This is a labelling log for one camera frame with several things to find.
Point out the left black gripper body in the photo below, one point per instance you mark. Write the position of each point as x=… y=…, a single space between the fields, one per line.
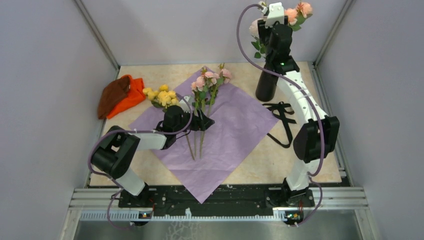
x=197 y=124

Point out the aluminium corner frame post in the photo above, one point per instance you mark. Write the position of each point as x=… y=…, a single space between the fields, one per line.
x=95 y=31

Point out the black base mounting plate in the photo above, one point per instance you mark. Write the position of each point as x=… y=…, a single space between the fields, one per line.
x=256 y=195

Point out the pink and white flower bunch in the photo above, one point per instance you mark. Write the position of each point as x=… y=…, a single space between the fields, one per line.
x=205 y=90

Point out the peach flower stem in vase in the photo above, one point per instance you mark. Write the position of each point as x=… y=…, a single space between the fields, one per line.
x=298 y=15

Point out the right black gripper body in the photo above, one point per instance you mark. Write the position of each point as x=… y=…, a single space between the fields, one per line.
x=264 y=34

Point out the right aluminium frame post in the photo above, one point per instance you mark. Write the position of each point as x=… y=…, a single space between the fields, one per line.
x=333 y=31

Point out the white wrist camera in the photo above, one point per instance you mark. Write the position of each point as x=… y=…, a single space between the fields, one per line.
x=187 y=103
x=274 y=13

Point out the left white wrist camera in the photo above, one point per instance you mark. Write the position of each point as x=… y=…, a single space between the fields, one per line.
x=187 y=103

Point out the orange cloth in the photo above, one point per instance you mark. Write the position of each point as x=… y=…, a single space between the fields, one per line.
x=134 y=96

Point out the aluminium front rail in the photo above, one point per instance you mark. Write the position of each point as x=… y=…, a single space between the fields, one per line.
x=97 y=204

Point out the brown cloth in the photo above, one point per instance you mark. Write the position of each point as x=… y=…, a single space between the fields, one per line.
x=111 y=95

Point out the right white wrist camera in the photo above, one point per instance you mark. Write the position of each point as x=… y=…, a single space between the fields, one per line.
x=274 y=13

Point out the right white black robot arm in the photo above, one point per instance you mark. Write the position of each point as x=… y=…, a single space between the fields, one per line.
x=318 y=131

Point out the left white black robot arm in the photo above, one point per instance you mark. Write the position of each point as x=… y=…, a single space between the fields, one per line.
x=114 y=152

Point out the yellow rose bunch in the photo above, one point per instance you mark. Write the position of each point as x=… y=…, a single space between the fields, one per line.
x=162 y=98

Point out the black vase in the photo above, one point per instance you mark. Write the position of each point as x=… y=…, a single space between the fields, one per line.
x=266 y=87

